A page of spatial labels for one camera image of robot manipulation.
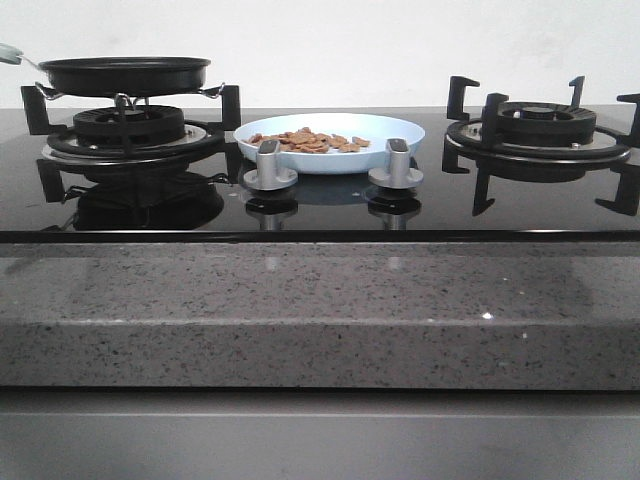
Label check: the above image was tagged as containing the right silver stove knob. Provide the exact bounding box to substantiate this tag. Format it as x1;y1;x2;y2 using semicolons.
368;138;424;190

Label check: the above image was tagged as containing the black pan support grate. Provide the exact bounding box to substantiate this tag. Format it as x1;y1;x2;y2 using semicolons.
441;76;639;216
21;84;241;202

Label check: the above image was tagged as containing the black gas burner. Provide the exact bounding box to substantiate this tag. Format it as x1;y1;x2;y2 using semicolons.
482;102;597;147
73;105;185;148

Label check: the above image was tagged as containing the black glass cooktop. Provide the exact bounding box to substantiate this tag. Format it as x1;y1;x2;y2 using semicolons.
1;109;639;243

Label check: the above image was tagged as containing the light blue plate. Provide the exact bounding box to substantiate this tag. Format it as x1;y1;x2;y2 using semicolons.
234;113;425;175

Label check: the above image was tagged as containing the black frying pan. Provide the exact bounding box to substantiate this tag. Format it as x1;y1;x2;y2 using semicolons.
37;56;211;97

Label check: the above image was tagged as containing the left silver stove knob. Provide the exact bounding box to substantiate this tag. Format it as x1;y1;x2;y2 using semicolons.
244;140;298;191

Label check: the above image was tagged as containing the right black gas burner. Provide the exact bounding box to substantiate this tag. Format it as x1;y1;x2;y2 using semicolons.
482;102;597;147

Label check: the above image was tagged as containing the silver stove knob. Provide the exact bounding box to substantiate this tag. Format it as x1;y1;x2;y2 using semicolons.
368;138;424;190
244;140;298;191

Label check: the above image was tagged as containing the left black pan support grate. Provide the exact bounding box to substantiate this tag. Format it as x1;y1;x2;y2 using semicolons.
21;84;241;202

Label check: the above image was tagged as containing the right black pan support grate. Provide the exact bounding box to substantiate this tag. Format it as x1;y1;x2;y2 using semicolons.
441;76;639;216

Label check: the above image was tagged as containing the grey cabinet front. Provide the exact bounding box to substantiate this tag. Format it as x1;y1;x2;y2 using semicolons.
1;390;639;479

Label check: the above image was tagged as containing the left black gas burner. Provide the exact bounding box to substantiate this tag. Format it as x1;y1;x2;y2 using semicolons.
73;105;185;148

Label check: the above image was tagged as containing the small wire pan support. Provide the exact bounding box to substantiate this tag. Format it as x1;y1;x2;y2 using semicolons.
34;82;233;109

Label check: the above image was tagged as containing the brown meat pieces pile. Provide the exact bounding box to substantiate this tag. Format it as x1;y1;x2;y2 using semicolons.
246;127;371;154

